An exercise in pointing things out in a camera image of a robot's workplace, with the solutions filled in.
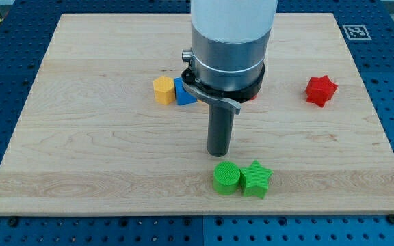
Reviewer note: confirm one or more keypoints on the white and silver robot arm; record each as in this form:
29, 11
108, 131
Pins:
227, 53

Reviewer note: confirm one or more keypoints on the yellow hexagon block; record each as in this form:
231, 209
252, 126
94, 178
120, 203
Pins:
164, 90

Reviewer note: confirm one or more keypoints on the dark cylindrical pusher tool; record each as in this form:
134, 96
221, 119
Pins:
219, 130

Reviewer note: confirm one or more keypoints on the blue cube block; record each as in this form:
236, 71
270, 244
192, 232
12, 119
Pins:
182, 97

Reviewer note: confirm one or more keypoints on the green cylinder block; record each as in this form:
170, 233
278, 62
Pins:
226, 177

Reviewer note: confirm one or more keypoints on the green star block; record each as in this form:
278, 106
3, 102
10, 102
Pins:
254, 180

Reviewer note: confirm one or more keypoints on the wooden board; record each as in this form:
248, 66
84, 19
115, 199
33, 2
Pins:
92, 141

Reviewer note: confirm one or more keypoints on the red star block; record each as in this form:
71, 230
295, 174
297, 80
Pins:
320, 90

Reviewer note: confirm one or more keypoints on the fiducial marker tag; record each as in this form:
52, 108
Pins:
356, 32

